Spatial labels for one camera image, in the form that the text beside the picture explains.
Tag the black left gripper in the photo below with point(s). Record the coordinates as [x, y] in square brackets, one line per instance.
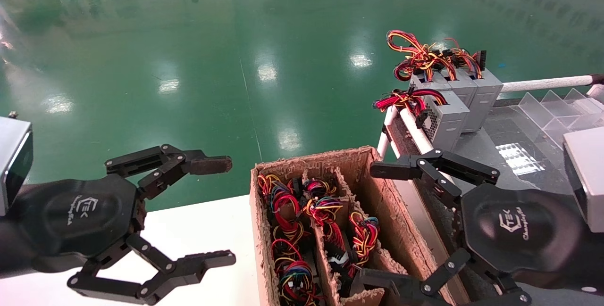
[71, 216]

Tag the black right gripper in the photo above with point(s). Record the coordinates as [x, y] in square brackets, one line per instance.
[519, 230]

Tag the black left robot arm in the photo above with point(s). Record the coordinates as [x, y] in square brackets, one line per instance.
[14, 254]

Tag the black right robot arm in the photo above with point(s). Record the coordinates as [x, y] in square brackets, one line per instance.
[595, 263]

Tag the brown cardboard box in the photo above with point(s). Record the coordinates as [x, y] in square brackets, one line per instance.
[396, 230]

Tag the short white leg pipe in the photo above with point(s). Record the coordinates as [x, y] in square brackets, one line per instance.
[384, 138]

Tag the clear acrylic divider organizer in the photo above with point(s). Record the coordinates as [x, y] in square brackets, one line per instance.
[547, 108]

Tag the white crossbar pipe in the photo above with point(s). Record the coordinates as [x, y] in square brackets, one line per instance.
[542, 83]

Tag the black pipe connector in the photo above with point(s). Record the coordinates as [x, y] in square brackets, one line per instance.
[598, 79]

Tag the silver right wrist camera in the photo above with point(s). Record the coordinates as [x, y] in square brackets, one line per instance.
[587, 174]

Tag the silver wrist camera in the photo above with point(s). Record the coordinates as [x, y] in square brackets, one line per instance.
[12, 155]
[587, 174]

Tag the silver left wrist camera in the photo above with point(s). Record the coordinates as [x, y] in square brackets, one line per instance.
[12, 155]

